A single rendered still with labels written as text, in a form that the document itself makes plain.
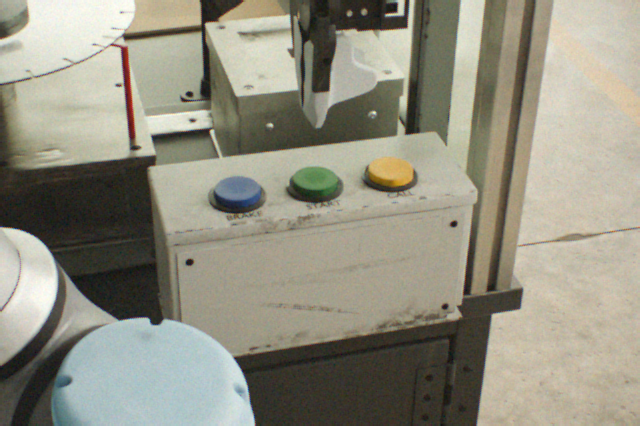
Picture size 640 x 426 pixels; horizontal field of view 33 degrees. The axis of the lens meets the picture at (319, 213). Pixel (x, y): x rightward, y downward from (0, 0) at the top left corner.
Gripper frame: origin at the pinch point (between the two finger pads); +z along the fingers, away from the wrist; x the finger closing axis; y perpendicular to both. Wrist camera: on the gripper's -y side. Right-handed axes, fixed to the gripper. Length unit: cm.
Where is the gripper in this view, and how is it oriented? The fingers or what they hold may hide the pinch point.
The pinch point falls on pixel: (308, 113)
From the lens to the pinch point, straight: 92.6
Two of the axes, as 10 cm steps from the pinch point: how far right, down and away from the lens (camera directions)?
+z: -0.2, 8.2, 5.7
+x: -2.6, -5.5, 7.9
